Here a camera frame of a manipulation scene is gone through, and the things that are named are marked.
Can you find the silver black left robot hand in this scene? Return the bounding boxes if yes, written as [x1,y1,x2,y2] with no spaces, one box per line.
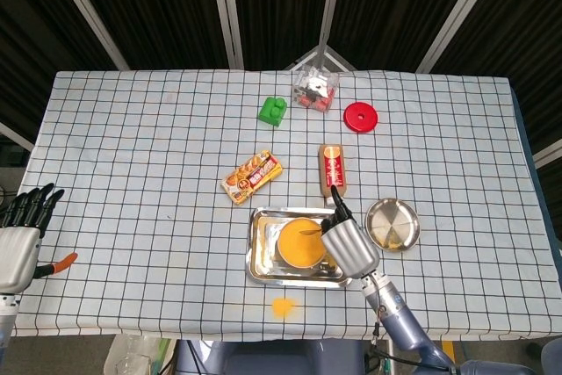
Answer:
[0,183,79,295]

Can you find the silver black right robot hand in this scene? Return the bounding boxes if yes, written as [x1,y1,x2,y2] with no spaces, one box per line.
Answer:
[320,185,381,280]

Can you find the beige bowl of yellow powder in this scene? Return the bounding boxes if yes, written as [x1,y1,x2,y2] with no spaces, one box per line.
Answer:
[277,218,328,269]

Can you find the rectangular stainless steel tray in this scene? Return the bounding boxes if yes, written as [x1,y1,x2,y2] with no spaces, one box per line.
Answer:
[246,206,355,290]

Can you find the white black checkered tablecloth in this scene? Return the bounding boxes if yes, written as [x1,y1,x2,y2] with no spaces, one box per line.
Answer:
[9,69,555,343]

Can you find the round stainless steel plate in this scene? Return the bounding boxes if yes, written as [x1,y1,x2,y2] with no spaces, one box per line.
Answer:
[364,197,422,253]

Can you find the brown juice bottle red label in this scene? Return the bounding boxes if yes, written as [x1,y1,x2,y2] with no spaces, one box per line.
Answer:
[318,143,349,207]

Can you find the spilled yellow powder pile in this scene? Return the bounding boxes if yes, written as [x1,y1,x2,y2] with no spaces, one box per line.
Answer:
[270,297,299,319]

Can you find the yellow snack package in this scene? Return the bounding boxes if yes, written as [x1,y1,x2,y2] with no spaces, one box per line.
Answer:
[220,149,284,206]

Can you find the red round plastic disc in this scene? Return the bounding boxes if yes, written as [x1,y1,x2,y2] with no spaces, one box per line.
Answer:
[342,101,380,134]

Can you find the blue grey robot torso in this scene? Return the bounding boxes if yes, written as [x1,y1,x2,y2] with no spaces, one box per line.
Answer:
[175,339,365,375]

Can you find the clear plastic bag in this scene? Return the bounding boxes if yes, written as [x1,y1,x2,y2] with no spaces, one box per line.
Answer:
[104,334,177,375]

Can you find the green toy building block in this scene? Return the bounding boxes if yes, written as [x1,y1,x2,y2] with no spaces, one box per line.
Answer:
[256,96,289,129]

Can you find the clear plastic box red items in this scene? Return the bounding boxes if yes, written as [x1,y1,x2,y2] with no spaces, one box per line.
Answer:
[291,63,341,115]

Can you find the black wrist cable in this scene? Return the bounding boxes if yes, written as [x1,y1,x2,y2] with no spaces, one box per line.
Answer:
[370,280,391,346]

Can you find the white partition frame post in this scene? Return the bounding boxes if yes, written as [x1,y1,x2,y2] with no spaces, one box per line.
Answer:
[533,140,562,169]
[285,0,357,72]
[0,122,36,152]
[43,0,131,71]
[208,0,246,71]
[415,0,501,74]

